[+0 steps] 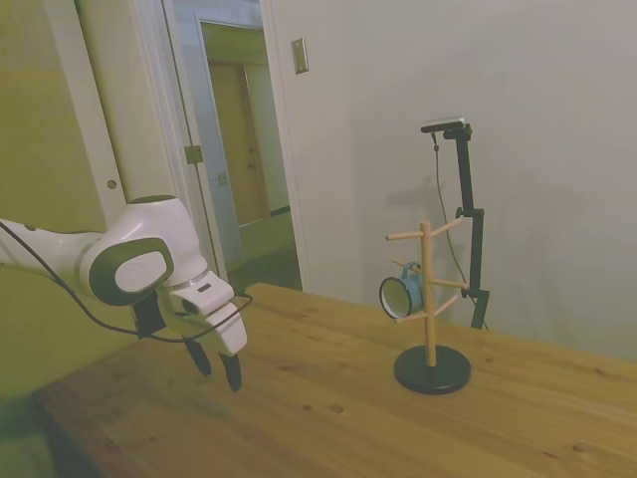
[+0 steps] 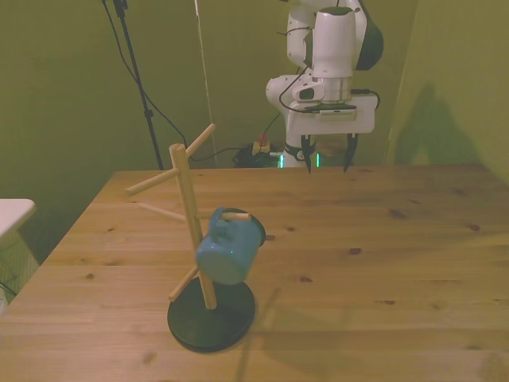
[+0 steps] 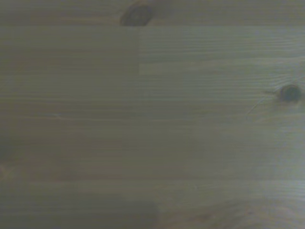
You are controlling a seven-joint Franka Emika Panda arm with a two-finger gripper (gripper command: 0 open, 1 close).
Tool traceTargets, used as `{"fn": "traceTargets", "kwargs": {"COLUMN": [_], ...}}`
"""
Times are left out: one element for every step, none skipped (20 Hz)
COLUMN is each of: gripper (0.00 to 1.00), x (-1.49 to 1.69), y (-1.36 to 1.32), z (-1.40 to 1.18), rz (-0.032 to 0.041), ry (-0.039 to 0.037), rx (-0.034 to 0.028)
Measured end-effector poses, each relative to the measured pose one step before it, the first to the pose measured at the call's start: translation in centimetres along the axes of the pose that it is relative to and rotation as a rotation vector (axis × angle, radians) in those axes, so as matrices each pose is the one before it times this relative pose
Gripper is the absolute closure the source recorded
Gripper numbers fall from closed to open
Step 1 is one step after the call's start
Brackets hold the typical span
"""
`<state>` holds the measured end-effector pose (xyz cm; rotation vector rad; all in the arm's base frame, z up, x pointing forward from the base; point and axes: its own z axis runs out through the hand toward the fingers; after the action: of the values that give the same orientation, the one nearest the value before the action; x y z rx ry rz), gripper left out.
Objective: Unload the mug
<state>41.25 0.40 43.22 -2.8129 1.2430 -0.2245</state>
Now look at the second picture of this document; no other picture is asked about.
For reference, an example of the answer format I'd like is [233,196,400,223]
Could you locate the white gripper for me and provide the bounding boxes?
[286,96,376,175]

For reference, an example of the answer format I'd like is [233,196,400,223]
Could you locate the blue enamel mug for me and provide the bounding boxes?
[195,206,267,287]

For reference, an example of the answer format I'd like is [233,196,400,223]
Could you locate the wooden mug tree black base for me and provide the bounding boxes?
[124,123,257,353]

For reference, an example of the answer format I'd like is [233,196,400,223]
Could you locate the emergency stop button box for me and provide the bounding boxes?
[252,134,273,156]

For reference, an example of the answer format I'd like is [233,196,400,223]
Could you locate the black controller box green light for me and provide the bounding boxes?
[231,146,286,169]

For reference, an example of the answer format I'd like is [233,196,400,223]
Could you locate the thin white vertical pole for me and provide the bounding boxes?
[194,0,218,169]

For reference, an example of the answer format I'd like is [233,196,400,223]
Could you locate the black tripod stand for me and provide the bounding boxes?
[112,0,165,171]

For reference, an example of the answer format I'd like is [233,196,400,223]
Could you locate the white furniture piece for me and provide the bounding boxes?
[0,198,37,316]

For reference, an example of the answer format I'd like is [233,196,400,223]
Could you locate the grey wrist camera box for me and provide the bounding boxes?
[305,103,358,121]

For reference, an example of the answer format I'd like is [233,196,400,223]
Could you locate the long black cable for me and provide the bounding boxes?
[100,0,255,162]

